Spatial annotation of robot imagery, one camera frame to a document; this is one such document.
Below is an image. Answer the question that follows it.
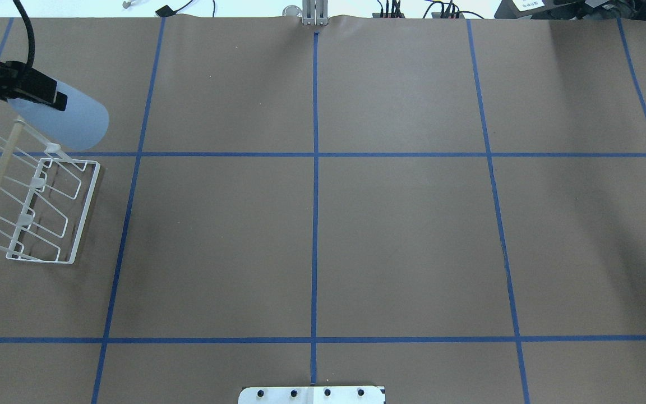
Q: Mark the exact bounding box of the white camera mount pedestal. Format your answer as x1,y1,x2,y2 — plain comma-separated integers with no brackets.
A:
238,385,387,403

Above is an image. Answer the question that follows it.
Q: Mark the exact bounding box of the small black device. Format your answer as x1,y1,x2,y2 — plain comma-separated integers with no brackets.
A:
155,5,177,18

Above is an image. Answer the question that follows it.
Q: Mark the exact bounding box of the light blue plastic cup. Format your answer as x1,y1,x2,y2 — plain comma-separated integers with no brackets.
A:
8,80,110,151

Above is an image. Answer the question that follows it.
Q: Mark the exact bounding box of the aluminium frame post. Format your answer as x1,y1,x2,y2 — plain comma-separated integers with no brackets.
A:
301,0,330,26

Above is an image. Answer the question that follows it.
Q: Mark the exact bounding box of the white wire cup holder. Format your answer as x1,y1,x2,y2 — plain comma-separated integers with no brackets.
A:
0,117,104,264

